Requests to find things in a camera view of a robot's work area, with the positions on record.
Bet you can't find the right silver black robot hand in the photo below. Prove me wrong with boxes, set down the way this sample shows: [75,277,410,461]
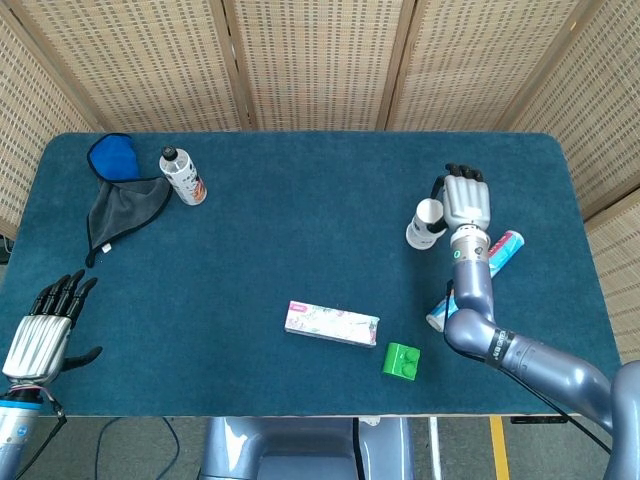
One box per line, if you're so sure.
[427,162,494,235]

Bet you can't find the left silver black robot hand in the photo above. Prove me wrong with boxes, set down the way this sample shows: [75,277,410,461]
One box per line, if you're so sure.
[2,269,104,386]

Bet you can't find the paper cup dark blue flower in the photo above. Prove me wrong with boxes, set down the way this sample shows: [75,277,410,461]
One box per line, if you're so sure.
[412,198,446,237]

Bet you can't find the plastic wrap roll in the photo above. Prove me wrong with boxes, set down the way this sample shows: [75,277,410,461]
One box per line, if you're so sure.
[425,230,525,332]

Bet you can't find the paper cup green leaves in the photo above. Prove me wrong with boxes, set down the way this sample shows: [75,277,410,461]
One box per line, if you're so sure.
[405,227,438,250]

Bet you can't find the grey cloth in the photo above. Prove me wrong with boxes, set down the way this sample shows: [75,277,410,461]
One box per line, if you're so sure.
[84,175,175,270]

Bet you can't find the green toy building block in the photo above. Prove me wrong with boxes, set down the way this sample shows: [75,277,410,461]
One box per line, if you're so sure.
[381,342,422,384]

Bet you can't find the floral toothpaste box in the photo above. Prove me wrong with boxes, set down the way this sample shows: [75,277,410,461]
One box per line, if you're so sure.
[283,299,381,350]

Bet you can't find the woven folding screen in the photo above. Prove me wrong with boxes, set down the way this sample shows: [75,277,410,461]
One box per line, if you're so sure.
[0,0,640,369]

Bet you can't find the blue cloth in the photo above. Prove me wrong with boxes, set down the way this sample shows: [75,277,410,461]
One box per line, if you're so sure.
[86,132,141,181]

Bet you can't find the teal table mat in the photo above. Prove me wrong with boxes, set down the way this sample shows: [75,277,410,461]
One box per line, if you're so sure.
[9,131,624,419]

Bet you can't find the white bottle black cap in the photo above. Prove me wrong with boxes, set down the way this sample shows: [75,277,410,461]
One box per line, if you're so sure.
[158,145,208,206]

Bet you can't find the white table leg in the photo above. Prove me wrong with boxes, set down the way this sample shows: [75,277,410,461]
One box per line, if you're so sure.
[428,416,444,480]

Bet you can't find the grey-blue robot torso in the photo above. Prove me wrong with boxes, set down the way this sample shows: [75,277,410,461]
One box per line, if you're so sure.
[198,416,416,480]

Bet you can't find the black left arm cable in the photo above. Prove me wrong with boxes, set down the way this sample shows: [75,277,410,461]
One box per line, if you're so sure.
[12,388,69,480]

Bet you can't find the blue floor cable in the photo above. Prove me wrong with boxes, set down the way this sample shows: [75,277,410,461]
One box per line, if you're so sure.
[94,416,181,480]

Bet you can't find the black torso cable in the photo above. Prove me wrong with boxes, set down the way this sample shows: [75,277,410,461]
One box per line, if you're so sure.
[351,417,363,480]

